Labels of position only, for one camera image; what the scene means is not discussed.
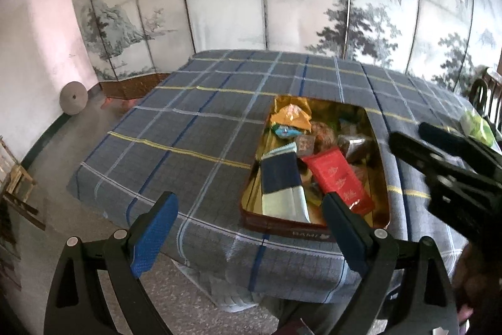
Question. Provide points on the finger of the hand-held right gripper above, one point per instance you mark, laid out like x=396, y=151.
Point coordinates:
x=451, y=137
x=419, y=154

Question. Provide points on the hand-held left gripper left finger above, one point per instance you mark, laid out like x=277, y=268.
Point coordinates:
x=153, y=237

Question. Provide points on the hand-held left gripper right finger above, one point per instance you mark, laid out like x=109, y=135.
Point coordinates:
x=345, y=237

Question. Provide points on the red snack packet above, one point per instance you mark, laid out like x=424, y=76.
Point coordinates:
x=337, y=174

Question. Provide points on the grey block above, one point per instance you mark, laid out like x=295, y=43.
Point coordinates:
x=355, y=146

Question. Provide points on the navy and white snack packet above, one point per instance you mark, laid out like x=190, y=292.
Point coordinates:
x=282, y=174

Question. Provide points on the gold tin box red sides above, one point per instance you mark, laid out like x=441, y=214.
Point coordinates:
x=259, y=201

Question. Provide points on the wide clear bag orange snacks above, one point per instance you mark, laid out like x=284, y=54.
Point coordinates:
x=325, y=135

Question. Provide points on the brown cake packet red label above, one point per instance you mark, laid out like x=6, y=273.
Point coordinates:
x=305, y=146

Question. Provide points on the teal snack packet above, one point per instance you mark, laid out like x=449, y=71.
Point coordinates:
x=286, y=131

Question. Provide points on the orange snack bag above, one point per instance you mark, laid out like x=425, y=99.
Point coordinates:
x=292, y=117

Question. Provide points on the person's right hand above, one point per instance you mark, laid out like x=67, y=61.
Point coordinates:
x=478, y=280

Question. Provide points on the green tissue pack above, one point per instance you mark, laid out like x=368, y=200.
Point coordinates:
x=476, y=127

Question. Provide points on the dark wooden chair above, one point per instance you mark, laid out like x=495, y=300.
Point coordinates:
x=486, y=91

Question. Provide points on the bamboo stool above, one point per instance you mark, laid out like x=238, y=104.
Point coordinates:
x=19, y=182

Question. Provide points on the round stone disc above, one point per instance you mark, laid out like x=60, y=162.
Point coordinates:
x=73, y=98

